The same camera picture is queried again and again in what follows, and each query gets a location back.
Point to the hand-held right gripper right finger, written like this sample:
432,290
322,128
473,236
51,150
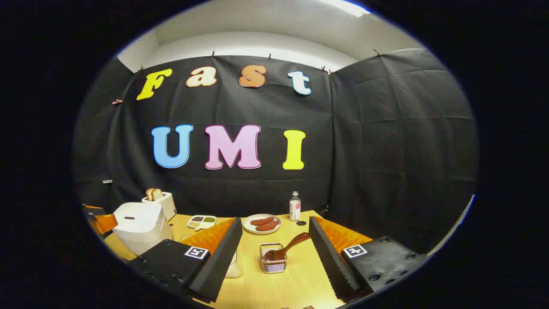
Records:
332,262

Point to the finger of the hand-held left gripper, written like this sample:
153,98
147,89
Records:
93,210
106,222

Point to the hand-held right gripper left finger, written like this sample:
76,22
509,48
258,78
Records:
218,266

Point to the white rice cooker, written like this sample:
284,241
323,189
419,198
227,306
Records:
141,227

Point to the dark wooden spoon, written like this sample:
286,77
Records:
296,241

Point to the white divided grain dish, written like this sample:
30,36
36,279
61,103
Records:
201,222

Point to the white round plate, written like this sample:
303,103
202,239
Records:
248,225

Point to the toast slice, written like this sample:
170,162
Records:
157,194
149,194

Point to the brown meat piece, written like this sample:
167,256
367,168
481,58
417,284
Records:
261,221
267,226

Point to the clear bottle with pink label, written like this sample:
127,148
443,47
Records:
295,210

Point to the white toaster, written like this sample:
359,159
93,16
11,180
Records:
168,206

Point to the black backdrop cloth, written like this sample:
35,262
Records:
364,128

